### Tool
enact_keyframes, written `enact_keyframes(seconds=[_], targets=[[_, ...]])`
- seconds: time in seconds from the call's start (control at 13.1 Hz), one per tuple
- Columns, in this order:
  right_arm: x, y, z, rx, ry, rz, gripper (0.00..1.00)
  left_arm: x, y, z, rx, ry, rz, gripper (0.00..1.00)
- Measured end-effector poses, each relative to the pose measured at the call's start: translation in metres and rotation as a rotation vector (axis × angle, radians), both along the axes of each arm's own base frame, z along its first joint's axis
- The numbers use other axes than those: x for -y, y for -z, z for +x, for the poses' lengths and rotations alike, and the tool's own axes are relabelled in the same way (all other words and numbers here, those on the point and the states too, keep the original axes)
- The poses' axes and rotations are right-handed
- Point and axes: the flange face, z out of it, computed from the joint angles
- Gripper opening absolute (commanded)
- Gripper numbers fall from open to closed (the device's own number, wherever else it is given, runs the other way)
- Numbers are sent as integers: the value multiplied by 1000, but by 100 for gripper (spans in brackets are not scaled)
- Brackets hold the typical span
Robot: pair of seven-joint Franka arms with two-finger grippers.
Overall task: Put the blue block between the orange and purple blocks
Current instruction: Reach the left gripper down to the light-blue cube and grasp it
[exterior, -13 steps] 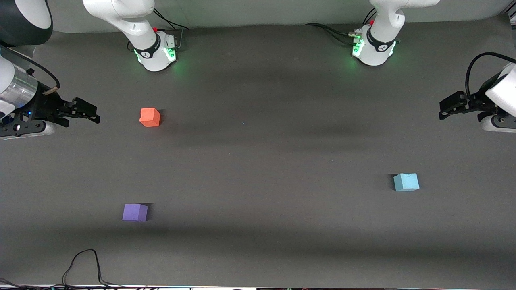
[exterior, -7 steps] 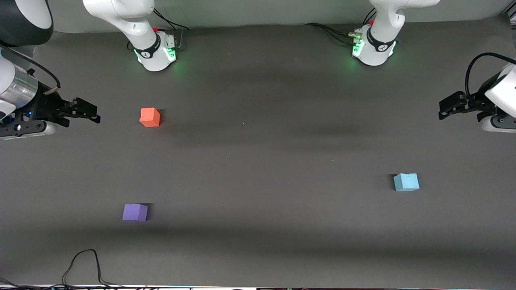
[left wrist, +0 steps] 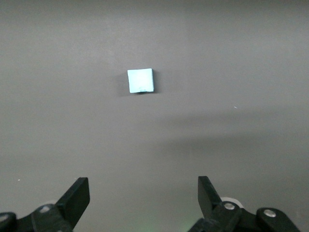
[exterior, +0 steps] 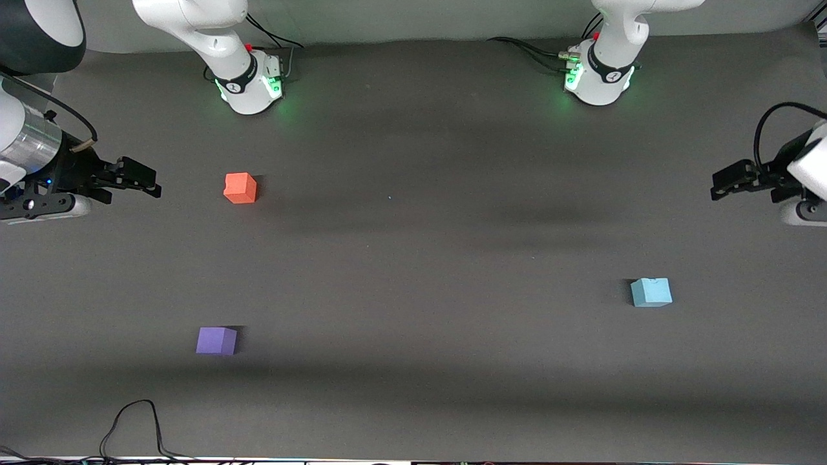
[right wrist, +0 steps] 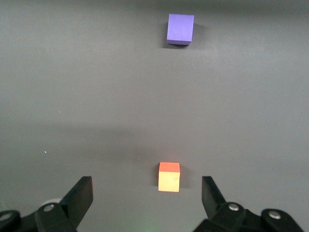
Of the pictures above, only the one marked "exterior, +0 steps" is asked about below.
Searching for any orange block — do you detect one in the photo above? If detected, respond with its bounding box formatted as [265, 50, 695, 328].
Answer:
[224, 172, 258, 205]

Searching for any light blue block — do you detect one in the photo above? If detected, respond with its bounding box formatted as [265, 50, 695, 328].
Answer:
[630, 278, 673, 307]

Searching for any purple block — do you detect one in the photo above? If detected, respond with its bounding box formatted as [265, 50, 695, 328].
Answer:
[196, 327, 238, 357]

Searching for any black right arm base cable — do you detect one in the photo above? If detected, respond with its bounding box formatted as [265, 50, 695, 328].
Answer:
[244, 13, 305, 50]

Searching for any black arm base cable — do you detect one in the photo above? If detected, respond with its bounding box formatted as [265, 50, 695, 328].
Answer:
[517, 44, 574, 73]
[487, 36, 576, 60]
[244, 13, 305, 50]

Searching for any black left arm base cable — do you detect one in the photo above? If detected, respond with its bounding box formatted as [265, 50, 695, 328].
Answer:
[517, 44, 574, 73]
[487, 36, 576, 60]

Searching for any thin black looped cable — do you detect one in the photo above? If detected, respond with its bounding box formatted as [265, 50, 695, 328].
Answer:
[0, 398, 198, 465]

